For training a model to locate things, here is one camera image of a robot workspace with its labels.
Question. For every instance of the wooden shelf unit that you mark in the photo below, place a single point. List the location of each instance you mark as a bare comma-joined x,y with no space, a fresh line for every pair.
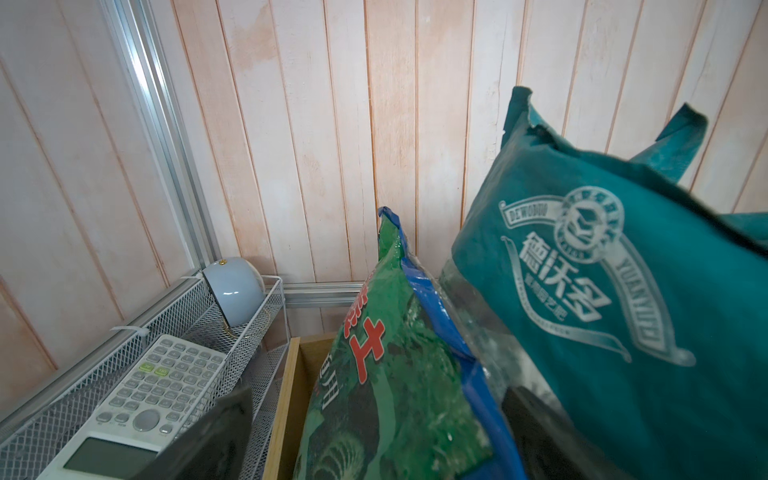
305,357

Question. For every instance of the teal orange fertilizer bag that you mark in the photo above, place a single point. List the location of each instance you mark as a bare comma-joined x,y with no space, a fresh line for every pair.
731,177
617,303

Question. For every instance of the white wire wall rack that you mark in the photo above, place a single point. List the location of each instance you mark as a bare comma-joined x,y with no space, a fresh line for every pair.
42,427

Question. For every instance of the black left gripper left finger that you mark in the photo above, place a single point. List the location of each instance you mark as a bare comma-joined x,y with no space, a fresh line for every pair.
213,448

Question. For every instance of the white calculator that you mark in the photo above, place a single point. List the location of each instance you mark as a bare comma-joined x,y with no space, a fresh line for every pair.
142,415

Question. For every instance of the grey blue bowl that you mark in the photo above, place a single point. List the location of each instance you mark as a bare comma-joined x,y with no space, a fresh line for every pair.
238,288

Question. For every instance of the green blue soil bag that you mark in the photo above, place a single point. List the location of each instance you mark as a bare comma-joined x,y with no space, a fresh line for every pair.
400,395

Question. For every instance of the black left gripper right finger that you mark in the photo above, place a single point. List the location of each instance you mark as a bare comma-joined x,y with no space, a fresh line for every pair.
549,447

